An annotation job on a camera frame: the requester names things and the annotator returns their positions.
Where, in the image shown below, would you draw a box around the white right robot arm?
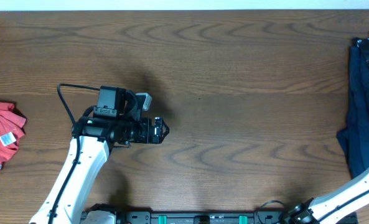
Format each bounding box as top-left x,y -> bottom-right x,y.
280,168 -> 369,224

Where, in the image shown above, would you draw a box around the red crumpled shirt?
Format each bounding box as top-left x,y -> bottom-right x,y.
0,102 -> 26,170

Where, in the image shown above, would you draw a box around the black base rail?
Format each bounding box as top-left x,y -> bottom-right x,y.
80,204 -> 284,224

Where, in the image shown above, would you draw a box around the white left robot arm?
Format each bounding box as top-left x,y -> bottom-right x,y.
30,86 -> 169,224

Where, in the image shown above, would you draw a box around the navy blue garment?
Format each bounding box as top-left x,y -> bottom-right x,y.
337,38 -> 369,178

